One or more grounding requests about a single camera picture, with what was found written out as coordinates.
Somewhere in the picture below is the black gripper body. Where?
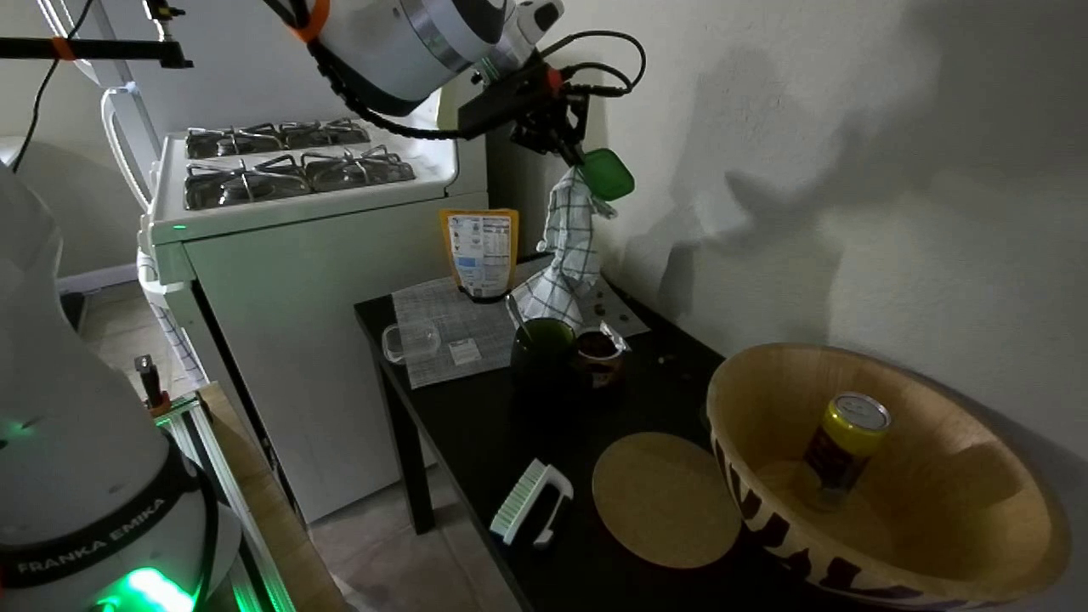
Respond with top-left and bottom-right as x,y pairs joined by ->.
455,47 -> 576,149

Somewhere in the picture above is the small green plastic piece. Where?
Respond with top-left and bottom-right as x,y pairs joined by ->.
580,148 -> 640,209

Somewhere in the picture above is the white checkered towel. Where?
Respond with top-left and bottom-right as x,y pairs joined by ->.
502,168 -> 606,335

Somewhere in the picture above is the zebra patterned wooden bowl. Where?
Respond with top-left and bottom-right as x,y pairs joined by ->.
704,342 -> 1072,612

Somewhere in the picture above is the orange snack pouch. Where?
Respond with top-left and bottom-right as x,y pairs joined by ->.
437,206 -> 523,306

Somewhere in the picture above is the grey woven placemat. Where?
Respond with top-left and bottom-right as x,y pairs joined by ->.
386,262 -> 657,395

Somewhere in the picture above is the small green cup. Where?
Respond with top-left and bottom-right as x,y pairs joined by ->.
570,323 -> 629,395

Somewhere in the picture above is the dark green cup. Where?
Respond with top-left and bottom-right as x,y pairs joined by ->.
508,317 -> 580,403

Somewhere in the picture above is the black stove grate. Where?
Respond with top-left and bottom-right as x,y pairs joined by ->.
185,117 -> 373,163
181,148 -> 420,216

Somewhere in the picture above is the small pale square piece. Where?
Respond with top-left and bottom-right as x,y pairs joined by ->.
446,337 -> 486,371

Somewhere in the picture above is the clear plastic container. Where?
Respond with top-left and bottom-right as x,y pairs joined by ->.
376,317 -> 446,371

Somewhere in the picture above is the black side table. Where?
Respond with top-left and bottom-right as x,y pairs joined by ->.
353,280 -> 877,612

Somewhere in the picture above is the white stove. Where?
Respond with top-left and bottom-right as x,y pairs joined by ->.
138,88 -> 494,526

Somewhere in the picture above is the round cork coaster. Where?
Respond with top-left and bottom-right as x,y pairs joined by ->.
587,428 -> 744,572

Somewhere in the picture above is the yellow lidded jar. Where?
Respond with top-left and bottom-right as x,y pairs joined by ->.
799,388 -> 893,497

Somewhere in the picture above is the wooden robot mounting table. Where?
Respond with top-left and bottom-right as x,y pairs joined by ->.
192,381 -> 349,612

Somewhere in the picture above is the dark cylindrical knob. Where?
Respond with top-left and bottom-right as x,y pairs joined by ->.
134,350 -> 172,420

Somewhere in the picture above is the orange strap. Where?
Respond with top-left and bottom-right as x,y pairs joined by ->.
291,0 -> 338,46

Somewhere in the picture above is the green lit metal rail frame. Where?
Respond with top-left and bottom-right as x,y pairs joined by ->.
152,399 -> 300,612

